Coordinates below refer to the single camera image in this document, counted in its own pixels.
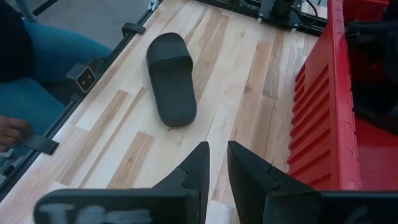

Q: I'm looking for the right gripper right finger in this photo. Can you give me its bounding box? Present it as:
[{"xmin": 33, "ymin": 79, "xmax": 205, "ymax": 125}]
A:
[{"xmin": 227, "ymin": 141, "xmax": 398, "ymax": 224}]

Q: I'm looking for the black table frame rail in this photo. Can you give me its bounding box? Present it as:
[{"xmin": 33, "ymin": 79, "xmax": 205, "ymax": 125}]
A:
[
  {"xmin": 195, "ymin": 0, "xmax": 327, "ymax": 37},
  {"xmin": 0, "ymin": 0, "xmax": 164, "ymax": 202}
]

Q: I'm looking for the red plastic bin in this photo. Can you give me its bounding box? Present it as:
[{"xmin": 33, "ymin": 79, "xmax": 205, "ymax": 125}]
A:
[{"xmin": 286, "ymin": 0, "xmax": 398, "ymax": 191}]

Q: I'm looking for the silver table-level camera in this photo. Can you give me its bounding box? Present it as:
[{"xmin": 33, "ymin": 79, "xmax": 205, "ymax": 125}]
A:
[{"xmin": 65, "ymin": 60, "xmax": 98, "ymax": 93}]

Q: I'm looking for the person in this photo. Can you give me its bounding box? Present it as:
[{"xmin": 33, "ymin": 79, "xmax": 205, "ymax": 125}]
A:
[{"xmin": 0, "ymin": 0, "xmax": 113, "ymax": 162}]

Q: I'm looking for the person's hand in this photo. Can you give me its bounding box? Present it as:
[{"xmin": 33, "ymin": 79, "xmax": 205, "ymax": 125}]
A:
[{"xmin": 0, "ymin": 115, "xmax": 32, "ymax": 153}]

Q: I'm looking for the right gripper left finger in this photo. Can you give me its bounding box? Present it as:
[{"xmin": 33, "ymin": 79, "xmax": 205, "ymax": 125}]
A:
[{"xmin": 33, "ymin": 141, "xmax": 211, "ymax": 224}]

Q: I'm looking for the black rail bracket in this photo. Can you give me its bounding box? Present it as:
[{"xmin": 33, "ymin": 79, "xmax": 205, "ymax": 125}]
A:
[
  {"xmin": 121, "ymin": 22, "xmax": 147, "ymax": 37},
  {"xmin": 19, "ymin": 133, "xmax": 60, "ymax": 156}
]

